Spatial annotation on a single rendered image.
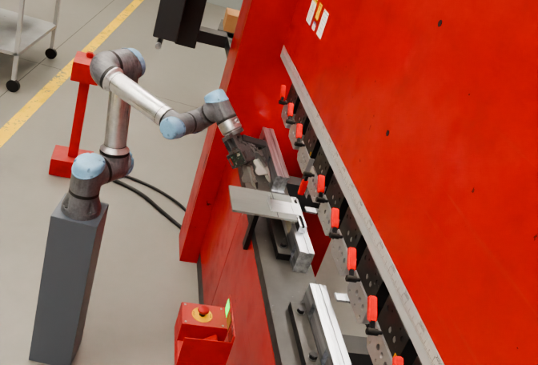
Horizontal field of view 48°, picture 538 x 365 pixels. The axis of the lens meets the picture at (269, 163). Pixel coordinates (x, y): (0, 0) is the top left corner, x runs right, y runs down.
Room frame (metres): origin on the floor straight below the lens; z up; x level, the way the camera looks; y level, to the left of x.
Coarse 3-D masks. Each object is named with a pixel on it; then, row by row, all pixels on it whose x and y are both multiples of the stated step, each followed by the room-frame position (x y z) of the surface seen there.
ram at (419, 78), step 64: (320, 0) 2.59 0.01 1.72; (384, 0) 1.95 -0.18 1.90; (448, 0) 1.58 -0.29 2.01; (512, 0) 1.33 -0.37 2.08; (320, 64) 2.33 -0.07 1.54; (384, 64) 1.78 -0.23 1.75; (448, 64) 1.46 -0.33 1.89; (512, 64) 1.23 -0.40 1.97; (384, 128) 1.63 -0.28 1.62; (448, 128) 1.34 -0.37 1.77; (512, 128) 1.15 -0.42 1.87; (384, 192) 1.49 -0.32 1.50; (448, 192) 1.24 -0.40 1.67; (512, 192) 1.06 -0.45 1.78; (448, 256) 1.14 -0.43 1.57; (512, 256) 0.98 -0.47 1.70; (448, 320) 1.04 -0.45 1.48; (512, 320) 0.91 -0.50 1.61
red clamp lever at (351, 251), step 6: (348, 252) 1.45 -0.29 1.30; (354, 252) 1.45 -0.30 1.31; (348, 258) 1.44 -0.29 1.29; (354, 258) 1.44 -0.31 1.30; (348, 264) 1.43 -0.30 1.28; (354, 264) 1.43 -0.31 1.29; (348, 270) 1.42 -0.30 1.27; (354, 270) 1.42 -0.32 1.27; (348, 276) 1.40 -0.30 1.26; (354, 276) 1.41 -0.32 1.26; (354, 282) 1.40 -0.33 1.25
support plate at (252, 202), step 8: (232, 192) 2.10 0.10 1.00; (240, 192) 2.12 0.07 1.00; (248, 192) 2.14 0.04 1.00; (256, 192) 2.16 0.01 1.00; (264, 192) 2.18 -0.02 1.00; (232, 200) 2.04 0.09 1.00; (240, 200) 2.06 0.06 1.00; (248, 200) 2.08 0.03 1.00; (256, 200) 2.10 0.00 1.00; (264, 200) 2.12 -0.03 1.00; (280, 200) 2.16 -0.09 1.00; (288, 200) 2.18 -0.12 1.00; (232, 208) 1.98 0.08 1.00; (240, 208) 2.00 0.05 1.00; (248, 208) 2.02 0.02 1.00; (256, 208) 2.04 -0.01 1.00; (264, 208) 2.06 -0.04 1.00; (264, 216) 2.01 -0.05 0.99; (272, 216) 2.02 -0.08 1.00; (280, 216) 2.04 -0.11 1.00; (288, 216) 2.06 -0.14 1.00
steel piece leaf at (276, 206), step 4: (268, 196) 2.13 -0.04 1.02; (268, 200) 2.11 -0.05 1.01; (272, 200) 2.13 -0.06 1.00; (276, 200) 2.14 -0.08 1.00; (272, 204) 2.10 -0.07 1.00; (276, 204) 2.11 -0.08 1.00; (280, 204) 2.12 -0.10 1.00; (284, 204) 2.13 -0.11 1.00; (288, 204) 2.14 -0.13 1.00; (272, 208) 2.07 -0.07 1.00; (276, 208) 2.08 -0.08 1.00; (280, 208) 2.09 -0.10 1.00; (284, 208) 2.10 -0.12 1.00; (288, 208) 2.11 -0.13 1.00; (284, 212) 2.07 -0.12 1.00; (288, 212) 2.08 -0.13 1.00; (292, 212) 2.09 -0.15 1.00
